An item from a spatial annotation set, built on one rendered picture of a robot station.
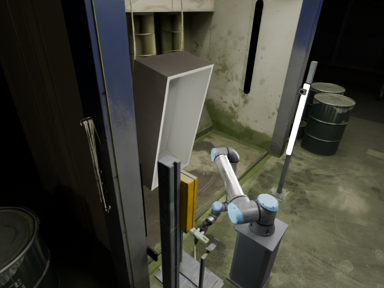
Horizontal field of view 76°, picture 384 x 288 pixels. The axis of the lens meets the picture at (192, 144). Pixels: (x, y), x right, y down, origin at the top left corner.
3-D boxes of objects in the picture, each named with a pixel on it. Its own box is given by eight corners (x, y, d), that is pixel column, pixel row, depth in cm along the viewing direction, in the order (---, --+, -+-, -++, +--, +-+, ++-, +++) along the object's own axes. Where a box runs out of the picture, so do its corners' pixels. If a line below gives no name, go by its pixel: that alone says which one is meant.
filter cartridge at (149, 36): (144, 75, 356) (139, 10, 315) (164, 79, 339) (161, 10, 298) (126, 80, 330) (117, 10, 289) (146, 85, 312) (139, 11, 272)
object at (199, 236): (207, 249, 238) (210, 239, 221) (203, 252, 235) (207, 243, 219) (169, 218, 257) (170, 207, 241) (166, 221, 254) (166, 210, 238)
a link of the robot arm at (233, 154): (237, 143, 227) (232, 206, 252) (224, 144, 225) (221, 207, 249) (242, 148, 217) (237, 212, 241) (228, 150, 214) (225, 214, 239)
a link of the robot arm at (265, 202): (278, 223, 178) (284, 205, 169) (256, 227, 174) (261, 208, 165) (268, 208, 191) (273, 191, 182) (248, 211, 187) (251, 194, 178)
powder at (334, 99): (315, 92, 408) (315, 92, 407) (352, 98, 389) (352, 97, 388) (314, 103, 365) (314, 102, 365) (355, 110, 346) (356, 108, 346)
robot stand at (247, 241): (272, 275, 222) (288, 224, 190) (256, 302, 201) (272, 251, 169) (242, 255, 238) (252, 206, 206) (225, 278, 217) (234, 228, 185)
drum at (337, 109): (300, 137, 453) (314, 90, 409) (335, 145, 433) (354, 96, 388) (298, 152, 407) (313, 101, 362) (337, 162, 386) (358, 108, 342)
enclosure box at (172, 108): (127, 172, 259) (134, 59, 188) (166, 149, 301) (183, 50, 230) (151, 191, 245) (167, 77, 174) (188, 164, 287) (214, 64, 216)
